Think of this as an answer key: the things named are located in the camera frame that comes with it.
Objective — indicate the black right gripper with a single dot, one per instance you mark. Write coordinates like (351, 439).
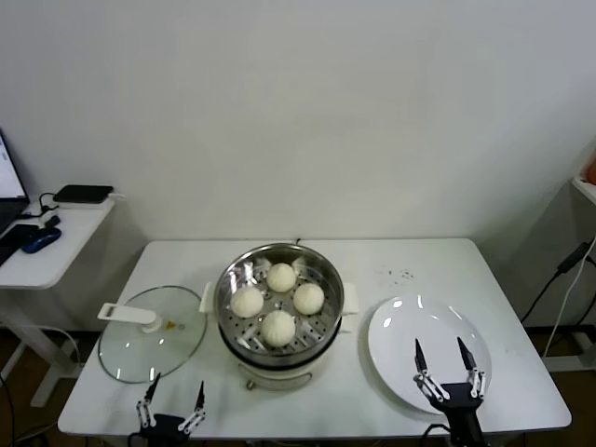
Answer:
(461, 410)

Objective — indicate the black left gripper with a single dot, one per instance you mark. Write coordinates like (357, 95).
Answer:
(165, 430)

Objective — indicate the white steamed baozi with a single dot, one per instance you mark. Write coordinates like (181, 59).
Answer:
(308, 298)
(278, 329)
(281, 277)
(247, 302)

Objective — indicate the stainless steel steamer basket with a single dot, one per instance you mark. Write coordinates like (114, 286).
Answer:
(242, 279)

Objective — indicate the white round plate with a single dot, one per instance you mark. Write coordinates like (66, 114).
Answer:
(396, 344)

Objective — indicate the white side table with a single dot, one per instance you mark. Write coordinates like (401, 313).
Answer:
(70, 247)

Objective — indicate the blue computer mouse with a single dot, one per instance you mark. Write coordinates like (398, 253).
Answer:
(42, 239)

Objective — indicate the small black dongle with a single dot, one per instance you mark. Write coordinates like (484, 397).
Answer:
(51, 221)

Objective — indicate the white side desk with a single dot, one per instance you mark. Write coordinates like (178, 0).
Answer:
(586, 188)

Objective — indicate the black flat pad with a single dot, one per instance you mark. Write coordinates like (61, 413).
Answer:
(18, 233)

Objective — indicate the black flat device box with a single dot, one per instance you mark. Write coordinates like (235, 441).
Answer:
(84, 192)

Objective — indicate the black laptop with lit screen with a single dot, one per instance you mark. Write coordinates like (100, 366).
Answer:
(9, 177)

